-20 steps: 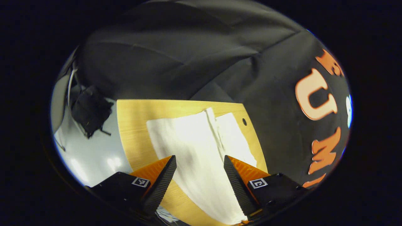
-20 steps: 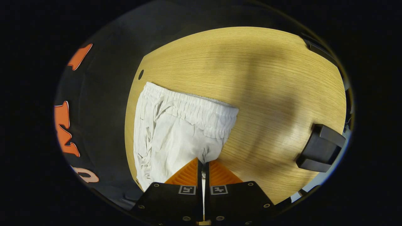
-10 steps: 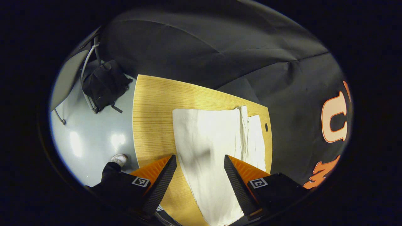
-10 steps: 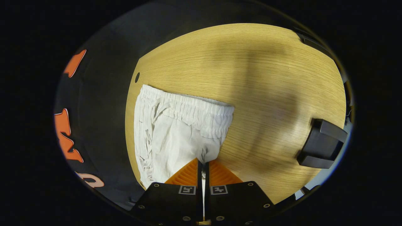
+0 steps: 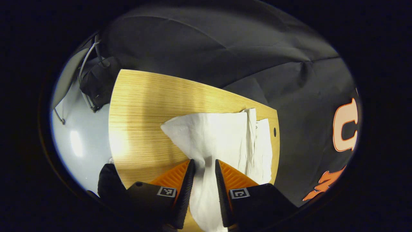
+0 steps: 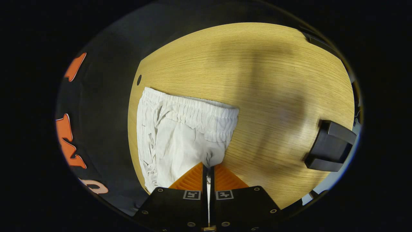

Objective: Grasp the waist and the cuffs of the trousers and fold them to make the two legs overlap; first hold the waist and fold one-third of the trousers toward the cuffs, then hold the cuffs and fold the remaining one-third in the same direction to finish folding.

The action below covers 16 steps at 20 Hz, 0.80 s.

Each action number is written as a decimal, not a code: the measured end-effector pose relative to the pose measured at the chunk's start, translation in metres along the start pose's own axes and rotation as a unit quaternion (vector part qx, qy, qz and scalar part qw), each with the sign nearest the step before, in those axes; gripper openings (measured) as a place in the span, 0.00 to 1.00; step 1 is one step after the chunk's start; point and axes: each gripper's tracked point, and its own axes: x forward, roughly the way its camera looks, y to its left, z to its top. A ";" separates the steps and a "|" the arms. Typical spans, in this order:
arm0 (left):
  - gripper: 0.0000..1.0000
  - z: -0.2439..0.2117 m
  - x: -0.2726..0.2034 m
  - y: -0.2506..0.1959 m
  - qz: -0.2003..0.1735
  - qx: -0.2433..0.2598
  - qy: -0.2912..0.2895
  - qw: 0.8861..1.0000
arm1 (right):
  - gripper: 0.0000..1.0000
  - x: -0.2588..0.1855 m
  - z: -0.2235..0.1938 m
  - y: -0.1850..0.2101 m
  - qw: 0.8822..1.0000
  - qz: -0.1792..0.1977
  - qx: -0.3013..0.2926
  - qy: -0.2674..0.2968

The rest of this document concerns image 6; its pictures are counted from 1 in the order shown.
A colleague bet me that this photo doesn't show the black backdrop cloth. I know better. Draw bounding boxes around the black backdrop cloth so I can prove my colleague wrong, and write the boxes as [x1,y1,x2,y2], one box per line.
[55,2,306,217]

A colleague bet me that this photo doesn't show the white jeans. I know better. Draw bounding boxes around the white jeans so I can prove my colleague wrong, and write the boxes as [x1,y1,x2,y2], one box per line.
[136,86,239,223]

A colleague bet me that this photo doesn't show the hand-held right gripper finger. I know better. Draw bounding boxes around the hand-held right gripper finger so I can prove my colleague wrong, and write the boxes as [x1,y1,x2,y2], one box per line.
[134,162,209,232]
[210,163,284,232]

